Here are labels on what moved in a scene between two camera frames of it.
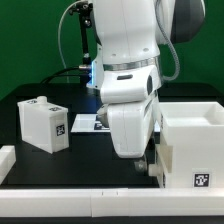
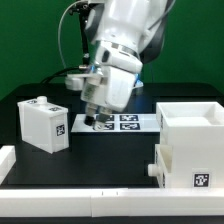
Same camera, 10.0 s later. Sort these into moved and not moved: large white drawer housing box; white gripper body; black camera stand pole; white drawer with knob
Moved: white gripper body
Not moved: white drawer with knob; large white drawer housing box; black camera stand pole
